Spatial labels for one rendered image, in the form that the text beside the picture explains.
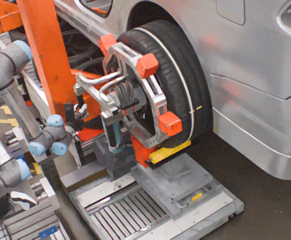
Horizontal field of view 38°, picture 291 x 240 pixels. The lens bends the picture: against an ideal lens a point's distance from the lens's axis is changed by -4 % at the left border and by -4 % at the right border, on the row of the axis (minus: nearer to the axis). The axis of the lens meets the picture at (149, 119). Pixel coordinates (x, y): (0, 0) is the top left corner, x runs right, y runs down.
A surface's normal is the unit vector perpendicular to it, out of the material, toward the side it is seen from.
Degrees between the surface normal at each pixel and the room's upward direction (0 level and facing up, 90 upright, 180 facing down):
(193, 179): 0
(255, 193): 0
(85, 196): 0
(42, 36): 90
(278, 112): 91
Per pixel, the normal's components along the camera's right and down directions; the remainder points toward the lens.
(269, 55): -0.83, 0.42
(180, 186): -0.14, -0.79
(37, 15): 0.53, 0.45
